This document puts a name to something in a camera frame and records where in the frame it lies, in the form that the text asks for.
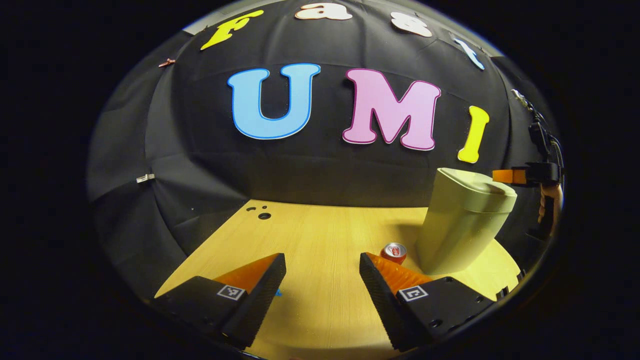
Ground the black backdrop cloth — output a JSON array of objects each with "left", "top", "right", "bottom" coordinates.
[{"left": 87, "top": 0, "right": 563, "bottom": 296}]

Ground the wooden desktop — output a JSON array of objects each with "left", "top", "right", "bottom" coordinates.
[{"left": 155, "top": 199, "right": 522, "bottom": 360}]

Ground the orange pop can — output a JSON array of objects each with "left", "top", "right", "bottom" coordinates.
[{"left": 380, "top": 242, "right": 408, "bottom": 265}]

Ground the pale green desktop garbage bin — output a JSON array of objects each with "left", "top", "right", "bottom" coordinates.
[{"left": 415, "top": 167, "right": 518, "bottom": 276}]

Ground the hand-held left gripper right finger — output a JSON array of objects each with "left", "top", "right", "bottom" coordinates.
[{"left": 359, "top": 252, "right": 496, "bottom": 353}]

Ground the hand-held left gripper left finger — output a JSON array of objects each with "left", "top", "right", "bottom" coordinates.
[{"left": 152, "top": 252, "right": 287, "bottom": 351}]

